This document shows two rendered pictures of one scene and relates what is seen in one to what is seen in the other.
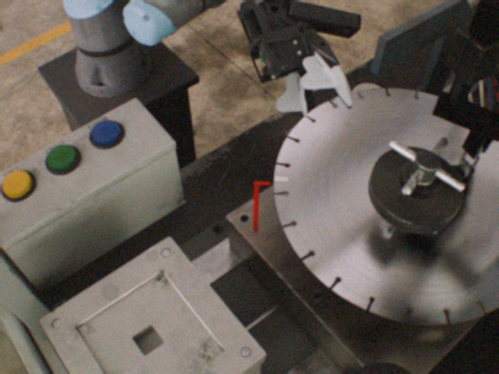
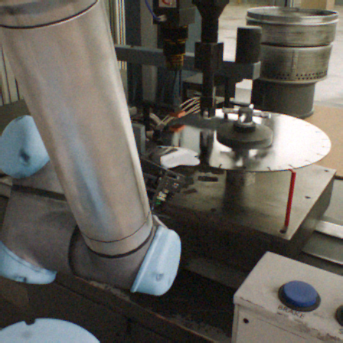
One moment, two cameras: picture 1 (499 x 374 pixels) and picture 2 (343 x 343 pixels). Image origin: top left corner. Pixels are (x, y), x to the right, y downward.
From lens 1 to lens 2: 0.91 m
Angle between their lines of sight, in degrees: 78
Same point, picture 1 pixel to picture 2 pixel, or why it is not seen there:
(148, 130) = (269, 269)
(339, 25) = not seen: hidden behind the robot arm
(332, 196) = (275, 152)
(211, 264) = not seen: hidden behind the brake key
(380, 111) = (192, 146)
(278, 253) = (294, 213)
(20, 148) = not seen: outside the picture
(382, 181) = (253, 137)
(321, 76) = (183, 157)
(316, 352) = (316, 230)
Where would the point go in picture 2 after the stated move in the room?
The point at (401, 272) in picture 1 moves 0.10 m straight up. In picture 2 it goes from (299, 134) to (306, 85)
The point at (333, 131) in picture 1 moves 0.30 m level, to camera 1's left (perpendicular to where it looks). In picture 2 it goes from (223, 158) to (328, 256)
